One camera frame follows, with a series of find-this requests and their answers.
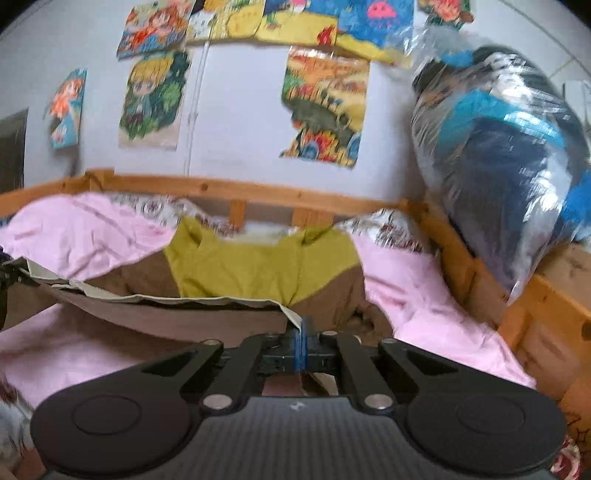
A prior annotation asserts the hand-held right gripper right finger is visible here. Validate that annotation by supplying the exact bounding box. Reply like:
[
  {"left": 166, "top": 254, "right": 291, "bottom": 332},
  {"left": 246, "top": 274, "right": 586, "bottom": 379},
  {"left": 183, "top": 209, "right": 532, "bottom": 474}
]
[{"left": 302, "top": 318, "right": 459, "bottom": 413}]

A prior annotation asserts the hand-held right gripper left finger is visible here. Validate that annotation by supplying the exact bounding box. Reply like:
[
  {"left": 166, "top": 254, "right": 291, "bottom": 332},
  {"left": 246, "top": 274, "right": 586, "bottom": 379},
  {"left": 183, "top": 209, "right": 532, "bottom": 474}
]
[{"left": 137, "top": 318, "right": 304, "bottom": 413}]

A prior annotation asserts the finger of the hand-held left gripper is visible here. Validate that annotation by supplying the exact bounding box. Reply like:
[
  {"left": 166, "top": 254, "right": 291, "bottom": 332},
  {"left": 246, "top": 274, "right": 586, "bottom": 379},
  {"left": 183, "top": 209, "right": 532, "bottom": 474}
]
[{"left": 0, "top": 251, "right": 34, "bottom": 331}]

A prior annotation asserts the beige brown olive jacket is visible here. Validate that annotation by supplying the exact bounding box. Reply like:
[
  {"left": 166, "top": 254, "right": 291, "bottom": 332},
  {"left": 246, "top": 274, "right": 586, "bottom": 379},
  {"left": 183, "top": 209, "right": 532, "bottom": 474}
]
[{"left": 22, "top": 216, "right": 395, "bottom": 367}]

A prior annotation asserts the clear plastic bag of clothes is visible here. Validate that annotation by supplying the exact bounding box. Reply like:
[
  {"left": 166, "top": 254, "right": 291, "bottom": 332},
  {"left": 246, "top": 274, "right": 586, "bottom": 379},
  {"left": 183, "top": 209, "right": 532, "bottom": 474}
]
[{"left": 409, "top": 25, "right": 591, "bottom": 308}]

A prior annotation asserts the pink blanket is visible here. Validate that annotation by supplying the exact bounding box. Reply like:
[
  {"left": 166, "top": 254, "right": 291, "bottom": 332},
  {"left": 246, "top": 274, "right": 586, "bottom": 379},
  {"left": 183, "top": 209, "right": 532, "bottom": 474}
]
[{"left": 0, "top": 191, "right": 537, "bottom": 409}]

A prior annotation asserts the floral patterned bed sheet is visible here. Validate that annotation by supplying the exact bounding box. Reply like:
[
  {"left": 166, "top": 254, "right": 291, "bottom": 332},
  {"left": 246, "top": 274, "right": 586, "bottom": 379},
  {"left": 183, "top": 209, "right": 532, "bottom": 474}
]
[{"left": 0, "top": 193, "right": 591, "bottom": 480}]

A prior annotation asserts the orange-haired anime girl poster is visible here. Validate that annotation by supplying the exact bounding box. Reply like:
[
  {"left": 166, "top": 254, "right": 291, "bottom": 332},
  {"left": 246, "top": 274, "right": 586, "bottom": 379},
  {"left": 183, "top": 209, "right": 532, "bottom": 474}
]
[{"left": 45, "top": 68, "right": 88, "bottom": 149}]

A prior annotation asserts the blond cartoon child poster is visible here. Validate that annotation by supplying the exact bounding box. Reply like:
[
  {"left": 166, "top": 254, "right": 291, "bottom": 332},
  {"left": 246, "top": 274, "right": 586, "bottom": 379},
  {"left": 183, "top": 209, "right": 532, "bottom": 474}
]
[{"left": 118, "top": 47, "right": 192, "bottom": 151}]

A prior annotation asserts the colourful landscape poster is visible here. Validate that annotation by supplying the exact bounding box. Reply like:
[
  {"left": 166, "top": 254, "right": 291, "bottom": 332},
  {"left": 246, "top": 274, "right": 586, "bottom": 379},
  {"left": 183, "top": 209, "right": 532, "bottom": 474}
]
[{"left": 278, "top": 45, "right": 371, "bottom": 169}]

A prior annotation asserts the red-haired cartoon figures poster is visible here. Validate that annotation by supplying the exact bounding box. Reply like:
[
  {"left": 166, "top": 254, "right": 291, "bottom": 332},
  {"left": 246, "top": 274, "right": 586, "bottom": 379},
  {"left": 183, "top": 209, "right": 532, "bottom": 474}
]
[{"left": 115, "top": 0, "right": 195, "bottom": 61}]

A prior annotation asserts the blue pink jellyfish poster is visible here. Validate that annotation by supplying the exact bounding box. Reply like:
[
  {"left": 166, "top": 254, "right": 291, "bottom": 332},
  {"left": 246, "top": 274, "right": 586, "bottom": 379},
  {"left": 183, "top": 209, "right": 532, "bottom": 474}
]
[{"left": 335, "top": 0, "right": 415, "bottom": 69}]

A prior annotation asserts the yellow and blue cartoon poster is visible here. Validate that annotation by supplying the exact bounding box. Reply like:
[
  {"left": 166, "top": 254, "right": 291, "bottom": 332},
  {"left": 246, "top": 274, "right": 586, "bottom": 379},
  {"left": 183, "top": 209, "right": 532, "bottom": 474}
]
[{"left": 255, "top": 0, "right": 340, "bottom": 47}]

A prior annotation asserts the small orange cartoon poster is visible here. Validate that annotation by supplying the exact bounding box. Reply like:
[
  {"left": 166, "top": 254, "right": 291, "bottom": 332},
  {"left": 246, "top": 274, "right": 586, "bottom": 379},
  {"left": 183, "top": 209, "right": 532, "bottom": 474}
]
[{"left": 417, "top": 0, "right": 475, "bottom": 29}]

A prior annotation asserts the dark window frame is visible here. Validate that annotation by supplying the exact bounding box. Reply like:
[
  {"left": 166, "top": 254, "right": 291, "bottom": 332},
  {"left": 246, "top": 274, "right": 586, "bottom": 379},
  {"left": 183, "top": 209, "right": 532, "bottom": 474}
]
[{"left": 0, "top": 107, "right": 29, "bottom": 195}]

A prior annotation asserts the wooden bed frame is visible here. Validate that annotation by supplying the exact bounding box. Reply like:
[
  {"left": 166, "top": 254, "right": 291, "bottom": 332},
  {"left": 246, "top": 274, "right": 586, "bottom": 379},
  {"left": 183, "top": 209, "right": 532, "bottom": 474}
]
[{"left": 0, "top": 168, "right": 591, "bottom": 418}]

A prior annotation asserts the white wall pipe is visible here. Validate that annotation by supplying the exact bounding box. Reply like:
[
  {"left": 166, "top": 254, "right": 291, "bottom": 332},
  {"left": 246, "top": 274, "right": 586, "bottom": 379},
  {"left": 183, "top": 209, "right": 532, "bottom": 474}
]
[{"left": 184, "top": 41, "right": 209, "bottom": 177}]

